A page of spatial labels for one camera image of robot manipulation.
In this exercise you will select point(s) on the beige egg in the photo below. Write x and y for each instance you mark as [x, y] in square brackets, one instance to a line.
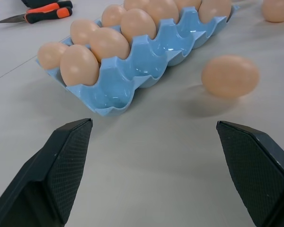
[215, 10]
[81, 31]
[138, 23]
[79, 65]
[277, 10]
[164, 10]
[135, 4]
[188, 3]
[110, 43]
[230, 76]
[49, 55]
[112, 14]

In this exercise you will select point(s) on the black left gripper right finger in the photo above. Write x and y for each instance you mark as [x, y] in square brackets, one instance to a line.
[255, 175]

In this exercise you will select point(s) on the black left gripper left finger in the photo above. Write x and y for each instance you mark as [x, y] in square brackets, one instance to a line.
[49, 175]

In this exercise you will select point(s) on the orange and black pliers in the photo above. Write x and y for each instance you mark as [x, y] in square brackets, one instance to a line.
[43, 13]

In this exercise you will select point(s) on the black object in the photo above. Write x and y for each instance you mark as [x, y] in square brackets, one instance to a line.
[41, 2]

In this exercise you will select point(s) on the blue plastic egg tray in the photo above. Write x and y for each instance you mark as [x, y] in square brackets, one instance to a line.
[137, 71]

